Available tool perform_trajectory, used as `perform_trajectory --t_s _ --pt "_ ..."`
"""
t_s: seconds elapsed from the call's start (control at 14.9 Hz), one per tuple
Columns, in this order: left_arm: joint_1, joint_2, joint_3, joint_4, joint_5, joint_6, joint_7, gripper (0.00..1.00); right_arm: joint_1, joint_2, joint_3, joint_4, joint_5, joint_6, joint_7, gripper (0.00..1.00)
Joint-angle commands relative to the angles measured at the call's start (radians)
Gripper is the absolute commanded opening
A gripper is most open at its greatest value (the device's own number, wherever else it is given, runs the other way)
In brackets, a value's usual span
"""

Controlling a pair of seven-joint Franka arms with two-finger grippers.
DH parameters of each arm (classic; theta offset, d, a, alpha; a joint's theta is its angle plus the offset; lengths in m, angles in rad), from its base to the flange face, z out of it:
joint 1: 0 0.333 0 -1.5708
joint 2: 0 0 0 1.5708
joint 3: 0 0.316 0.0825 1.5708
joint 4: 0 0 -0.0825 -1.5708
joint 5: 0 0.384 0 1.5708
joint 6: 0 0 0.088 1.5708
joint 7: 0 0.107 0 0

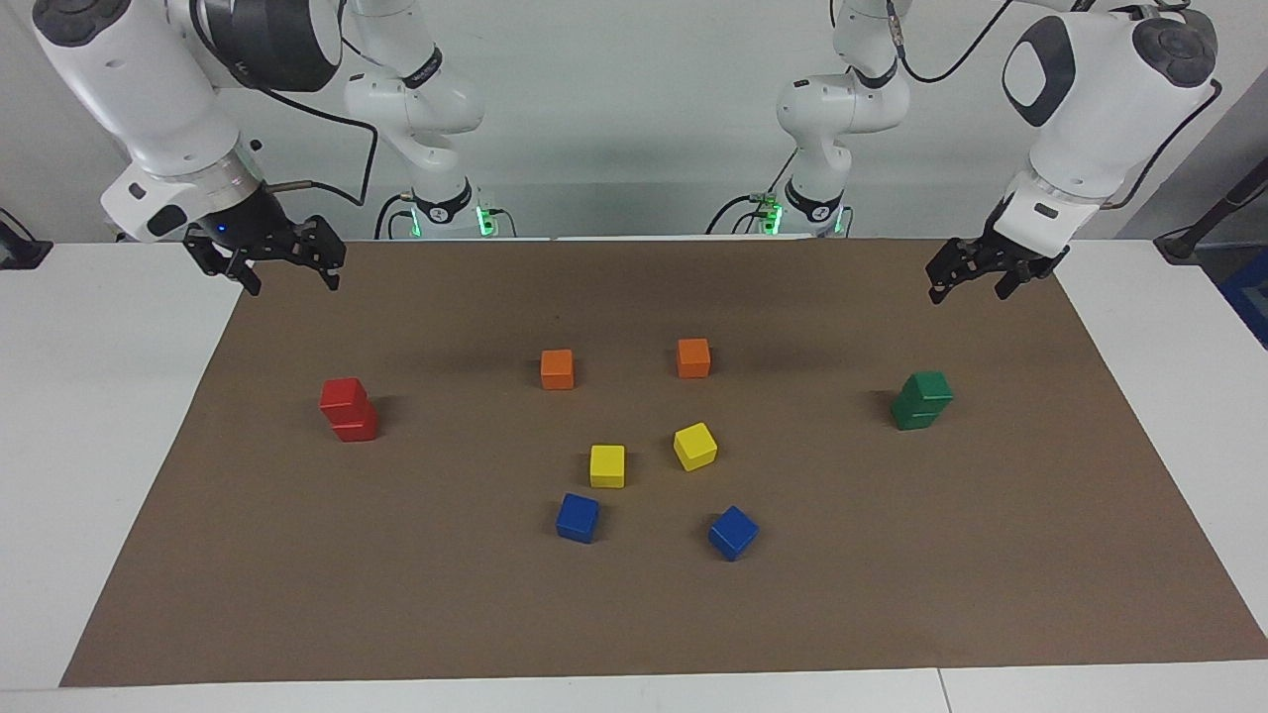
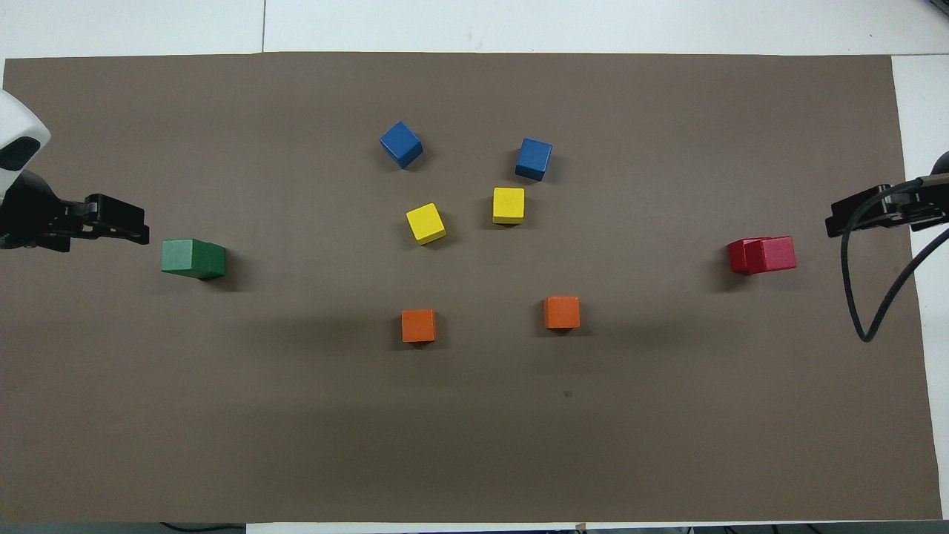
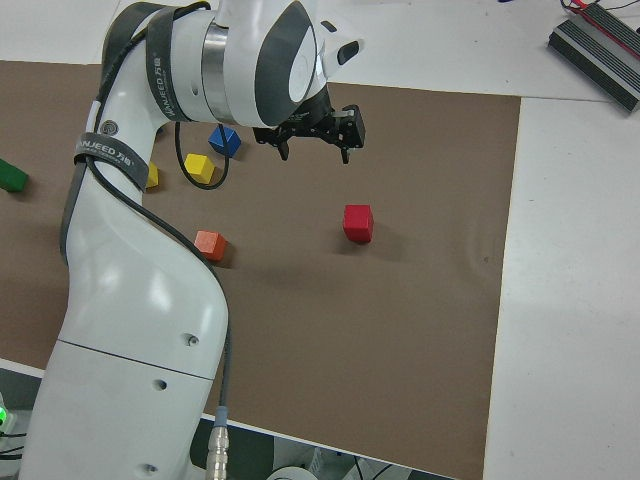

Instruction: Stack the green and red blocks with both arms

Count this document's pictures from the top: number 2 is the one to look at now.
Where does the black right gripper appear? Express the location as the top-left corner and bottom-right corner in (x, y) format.
(825, 151), (949, 238)

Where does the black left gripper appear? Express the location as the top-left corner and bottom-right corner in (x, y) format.
(0, 171), (150, 251)

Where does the brown table mat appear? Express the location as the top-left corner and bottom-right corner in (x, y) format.
(0, 50), (944, 524)

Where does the blue wooden block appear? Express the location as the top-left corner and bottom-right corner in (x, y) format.
(380, 121), (424, 170)
(515, 137), (553, 182)

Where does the yellow wooden block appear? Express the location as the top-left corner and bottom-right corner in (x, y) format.
(492, 187), (526, 225)
(406, 202), (448, 246)

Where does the orange wooden block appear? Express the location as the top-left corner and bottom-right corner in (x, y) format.
(543, 296), (581, 331)
(401, 309), (437, 344)

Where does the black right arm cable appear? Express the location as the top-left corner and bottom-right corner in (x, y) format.
(840, 177), (949, 343)

